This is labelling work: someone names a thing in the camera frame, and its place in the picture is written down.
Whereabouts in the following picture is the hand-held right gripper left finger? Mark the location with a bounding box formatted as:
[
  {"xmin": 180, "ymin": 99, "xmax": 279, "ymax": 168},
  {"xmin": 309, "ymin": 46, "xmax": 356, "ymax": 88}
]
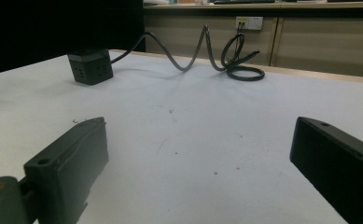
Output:
[{"xmin": 23, "ymin": 116, "xmax": 110, "ymax": 224}]

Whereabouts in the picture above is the black cube power strip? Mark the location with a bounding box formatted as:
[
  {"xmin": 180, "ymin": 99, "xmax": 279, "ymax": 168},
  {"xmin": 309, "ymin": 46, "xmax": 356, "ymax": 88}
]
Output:
[{"xmin": 67, "ymin": 49, "xmax": 115, "ymax": 87}]

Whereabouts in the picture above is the black curtain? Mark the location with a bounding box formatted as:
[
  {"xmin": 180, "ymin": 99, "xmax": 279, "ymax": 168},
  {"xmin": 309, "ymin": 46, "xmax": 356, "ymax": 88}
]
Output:
[{"xmin": 0, "ymin": 0, "xmax": 147, "ymax": 77}]

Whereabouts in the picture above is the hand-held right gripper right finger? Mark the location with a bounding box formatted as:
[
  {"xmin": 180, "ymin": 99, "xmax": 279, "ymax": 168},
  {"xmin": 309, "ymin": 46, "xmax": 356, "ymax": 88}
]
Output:
[{"xmin": 289, "ymin": 116, "xmax": 363, "ymax": 224}]

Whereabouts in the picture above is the beige wooden cabinet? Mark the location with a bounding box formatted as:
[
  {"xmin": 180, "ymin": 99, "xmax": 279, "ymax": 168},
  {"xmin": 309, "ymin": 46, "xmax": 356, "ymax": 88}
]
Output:
[{"xmin": 143, "ymin": 0, "xmax": 363, "ymax": 78}]

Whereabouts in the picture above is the black power cable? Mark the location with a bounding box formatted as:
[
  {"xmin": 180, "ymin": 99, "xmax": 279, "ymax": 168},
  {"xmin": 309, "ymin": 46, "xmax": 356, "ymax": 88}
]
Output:
[{"xmin": 110, "ymin": 24, "xmax": 266, "ymax": 82}]

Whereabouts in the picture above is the white wall socket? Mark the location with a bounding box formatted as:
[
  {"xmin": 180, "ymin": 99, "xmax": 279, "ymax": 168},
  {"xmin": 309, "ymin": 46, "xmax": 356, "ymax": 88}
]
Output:
[{"xmin": 235, "ymin": 16, "xmax": 264, "ymax": 31}]

